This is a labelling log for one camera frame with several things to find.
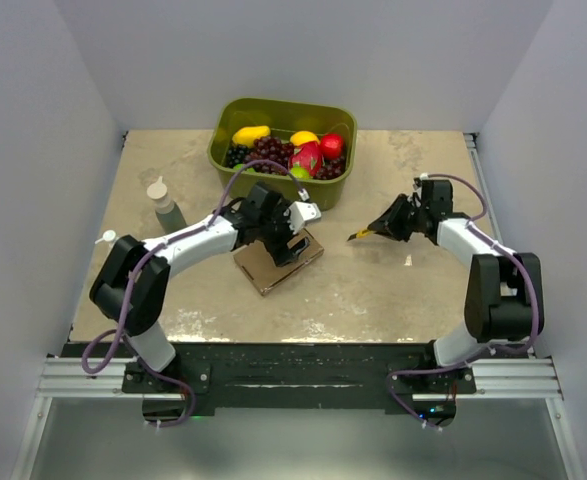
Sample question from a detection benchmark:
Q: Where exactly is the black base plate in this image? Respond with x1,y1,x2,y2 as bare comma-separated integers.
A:
62,341,529,417

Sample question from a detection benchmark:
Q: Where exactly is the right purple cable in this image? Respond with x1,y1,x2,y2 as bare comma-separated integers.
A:
387,172,545,431

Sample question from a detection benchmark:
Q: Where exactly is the yellow utility knife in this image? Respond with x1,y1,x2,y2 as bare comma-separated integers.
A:
347,229,374,242

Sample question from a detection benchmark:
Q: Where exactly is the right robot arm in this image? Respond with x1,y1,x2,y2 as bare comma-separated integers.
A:
366,173,544,393

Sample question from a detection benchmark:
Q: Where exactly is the olive green plastic bin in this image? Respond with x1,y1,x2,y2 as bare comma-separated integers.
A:
208,97,357,211

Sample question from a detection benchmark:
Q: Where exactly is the squeeze sauce bottle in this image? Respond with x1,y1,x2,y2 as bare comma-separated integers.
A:
146,176,188,234

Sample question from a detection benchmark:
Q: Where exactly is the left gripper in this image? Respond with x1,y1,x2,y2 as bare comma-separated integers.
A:
257,199,310,266

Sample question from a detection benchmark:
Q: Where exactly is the yellow mango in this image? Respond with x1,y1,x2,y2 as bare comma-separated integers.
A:
232,125,271,148

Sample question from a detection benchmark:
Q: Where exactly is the red apple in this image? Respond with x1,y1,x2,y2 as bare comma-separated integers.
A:
319,133,344,160

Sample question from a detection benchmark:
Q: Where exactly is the black grape bunch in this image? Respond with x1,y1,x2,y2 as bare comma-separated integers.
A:
224,145,251,169

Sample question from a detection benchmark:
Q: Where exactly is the purple grape bunch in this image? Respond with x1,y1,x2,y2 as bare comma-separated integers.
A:
244,136,294,175

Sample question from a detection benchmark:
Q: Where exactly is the purple cable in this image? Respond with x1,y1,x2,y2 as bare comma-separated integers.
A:
81,160,309,427
387,172,545,431

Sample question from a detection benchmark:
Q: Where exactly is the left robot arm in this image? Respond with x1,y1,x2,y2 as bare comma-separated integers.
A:
82,182,321,392

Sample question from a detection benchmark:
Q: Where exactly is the dark red grape bunch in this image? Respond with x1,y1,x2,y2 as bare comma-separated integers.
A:
314,156,347,181

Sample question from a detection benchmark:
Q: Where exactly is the pump soap bottle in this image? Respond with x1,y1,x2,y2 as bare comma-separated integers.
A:
94,229,118,246

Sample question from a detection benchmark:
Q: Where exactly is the green lime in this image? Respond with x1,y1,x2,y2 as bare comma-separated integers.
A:
290,166,312,180

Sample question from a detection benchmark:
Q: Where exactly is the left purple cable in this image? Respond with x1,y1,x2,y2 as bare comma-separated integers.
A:
81,160,309,427

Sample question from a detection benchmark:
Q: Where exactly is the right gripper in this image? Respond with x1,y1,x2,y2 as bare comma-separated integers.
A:
369,193,428,243

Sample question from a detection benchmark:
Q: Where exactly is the pink dragon fruit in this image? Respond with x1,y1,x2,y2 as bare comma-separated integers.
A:
289,141,323,178

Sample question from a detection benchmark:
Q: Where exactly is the brown cardboard express box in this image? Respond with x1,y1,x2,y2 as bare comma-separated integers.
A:
233,229,325,296

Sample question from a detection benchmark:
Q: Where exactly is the yellow lemon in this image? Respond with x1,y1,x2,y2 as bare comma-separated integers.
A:
289,131,320,147

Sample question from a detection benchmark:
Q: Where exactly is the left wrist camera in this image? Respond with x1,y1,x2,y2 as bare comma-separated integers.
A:
288,201,322,234

